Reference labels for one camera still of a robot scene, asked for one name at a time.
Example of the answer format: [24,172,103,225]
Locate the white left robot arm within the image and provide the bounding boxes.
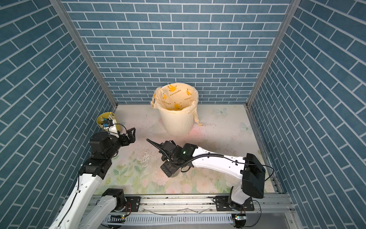
[50,128,136,229]

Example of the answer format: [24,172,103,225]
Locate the banana print trash bag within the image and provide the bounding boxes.
[151,83,199,123]

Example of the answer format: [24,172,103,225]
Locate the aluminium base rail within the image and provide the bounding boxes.
[50,193,304,229]

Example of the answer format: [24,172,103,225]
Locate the yellow pen cup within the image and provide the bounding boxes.
[96,112,117,131]

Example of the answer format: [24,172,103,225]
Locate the cream trash bin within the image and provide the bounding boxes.
[156,82,199,137]

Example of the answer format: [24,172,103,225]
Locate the white slotted cable duct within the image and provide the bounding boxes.
[102,214,233,226]

